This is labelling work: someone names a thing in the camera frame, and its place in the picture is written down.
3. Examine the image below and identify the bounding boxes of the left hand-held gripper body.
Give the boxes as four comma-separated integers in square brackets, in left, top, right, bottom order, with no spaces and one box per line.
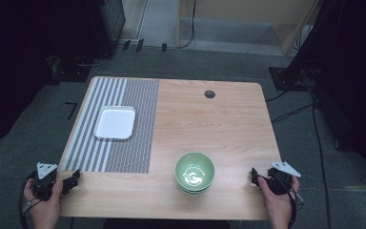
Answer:
[31,162,59,202]

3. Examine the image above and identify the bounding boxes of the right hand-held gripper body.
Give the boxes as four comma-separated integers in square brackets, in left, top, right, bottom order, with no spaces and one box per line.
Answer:
[266,160,302,196]

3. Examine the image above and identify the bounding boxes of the person's right hand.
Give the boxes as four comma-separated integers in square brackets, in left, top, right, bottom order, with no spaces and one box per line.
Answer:
[256,176,300,223]

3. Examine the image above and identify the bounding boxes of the person's left hand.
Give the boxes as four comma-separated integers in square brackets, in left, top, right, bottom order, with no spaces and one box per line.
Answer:
[23,179,64,224]

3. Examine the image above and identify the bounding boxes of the green bowl with white pattern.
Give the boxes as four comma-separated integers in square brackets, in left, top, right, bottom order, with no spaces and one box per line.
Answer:
[174,151,216,193]

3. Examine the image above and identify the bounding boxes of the white square plate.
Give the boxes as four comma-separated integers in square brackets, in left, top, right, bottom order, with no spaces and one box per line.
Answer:
[92,105,137,140]

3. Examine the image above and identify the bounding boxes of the grey striped placemat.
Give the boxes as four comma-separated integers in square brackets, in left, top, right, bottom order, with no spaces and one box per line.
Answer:
[60,76,160,175]

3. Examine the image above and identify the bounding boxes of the black floor plate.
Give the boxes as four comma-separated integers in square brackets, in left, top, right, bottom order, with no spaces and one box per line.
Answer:
[268,66,310,93]

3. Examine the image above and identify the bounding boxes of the person's dark clothing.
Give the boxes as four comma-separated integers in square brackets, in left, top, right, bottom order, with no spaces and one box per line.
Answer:
[103,218,232,229]

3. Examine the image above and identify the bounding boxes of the light wooden board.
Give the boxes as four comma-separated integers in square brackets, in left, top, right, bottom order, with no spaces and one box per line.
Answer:
[271,0,324,55]

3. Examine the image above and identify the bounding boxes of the black cabinet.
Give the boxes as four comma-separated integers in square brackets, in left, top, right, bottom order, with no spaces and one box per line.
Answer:
[84,0,127,60]

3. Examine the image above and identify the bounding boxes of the right hand-held gripper cable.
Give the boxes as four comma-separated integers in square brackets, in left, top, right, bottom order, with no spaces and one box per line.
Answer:
[254,173,303,229]

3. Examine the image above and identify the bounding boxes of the hand-held gripper cable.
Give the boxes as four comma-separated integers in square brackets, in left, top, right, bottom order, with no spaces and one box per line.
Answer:
[254,173,303,229]
[18,171,41,229]

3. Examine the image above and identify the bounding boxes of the left hand-held gripper cable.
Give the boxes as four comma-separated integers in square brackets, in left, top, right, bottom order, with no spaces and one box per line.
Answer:
[18,171,41,229]

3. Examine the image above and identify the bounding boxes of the long black floor cable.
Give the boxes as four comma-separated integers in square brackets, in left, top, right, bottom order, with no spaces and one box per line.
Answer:
[310,90,332,229]

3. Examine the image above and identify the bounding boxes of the black hanging cable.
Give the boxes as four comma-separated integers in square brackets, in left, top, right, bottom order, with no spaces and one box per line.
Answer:
[175,0,198,50]

